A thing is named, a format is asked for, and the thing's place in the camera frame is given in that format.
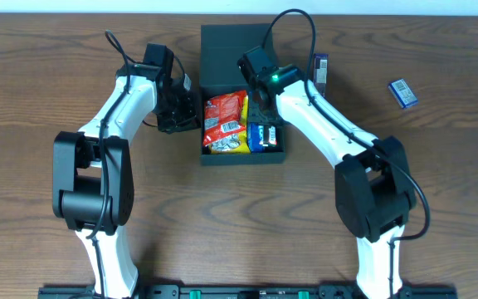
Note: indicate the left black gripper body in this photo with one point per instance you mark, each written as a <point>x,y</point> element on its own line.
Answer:
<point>179,113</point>

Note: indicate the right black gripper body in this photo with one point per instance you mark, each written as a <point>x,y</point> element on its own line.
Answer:
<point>259,110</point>

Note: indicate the red snack packet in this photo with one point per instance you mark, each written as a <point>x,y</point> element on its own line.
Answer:
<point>223,116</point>

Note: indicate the green chocolate bar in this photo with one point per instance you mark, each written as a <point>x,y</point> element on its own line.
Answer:
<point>269,136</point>

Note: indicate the dark blue chocolate bar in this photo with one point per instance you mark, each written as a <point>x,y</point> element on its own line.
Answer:
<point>321,72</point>

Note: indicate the blue Oreo cookie pack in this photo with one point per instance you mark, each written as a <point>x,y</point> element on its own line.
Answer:
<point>254,136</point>

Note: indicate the dark green box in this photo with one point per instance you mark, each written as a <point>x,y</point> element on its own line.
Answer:
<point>221,47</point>

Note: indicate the yellow Hacks candy bag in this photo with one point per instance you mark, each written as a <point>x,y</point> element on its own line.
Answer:
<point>234,144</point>

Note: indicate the small blue box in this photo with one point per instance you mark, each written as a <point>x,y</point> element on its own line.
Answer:
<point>403,94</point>

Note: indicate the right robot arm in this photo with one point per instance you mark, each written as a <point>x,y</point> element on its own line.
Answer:
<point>372,196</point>

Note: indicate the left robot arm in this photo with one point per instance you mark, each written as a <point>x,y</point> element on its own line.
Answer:
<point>93,185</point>

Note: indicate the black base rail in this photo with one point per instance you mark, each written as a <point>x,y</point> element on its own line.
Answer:
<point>332,291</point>

